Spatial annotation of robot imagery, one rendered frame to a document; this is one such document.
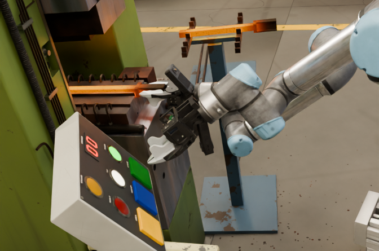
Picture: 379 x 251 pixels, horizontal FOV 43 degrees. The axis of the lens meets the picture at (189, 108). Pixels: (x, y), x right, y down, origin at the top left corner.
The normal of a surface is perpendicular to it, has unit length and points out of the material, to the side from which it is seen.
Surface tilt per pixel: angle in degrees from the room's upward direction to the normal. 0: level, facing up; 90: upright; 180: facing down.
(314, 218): 0
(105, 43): 90
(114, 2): 90
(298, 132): 0
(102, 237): 90
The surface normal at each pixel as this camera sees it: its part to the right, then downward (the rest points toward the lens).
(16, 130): -0.22, 0.56
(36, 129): 0.96, 0.00
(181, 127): 0.20, 0.51
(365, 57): -0.57, 0.42
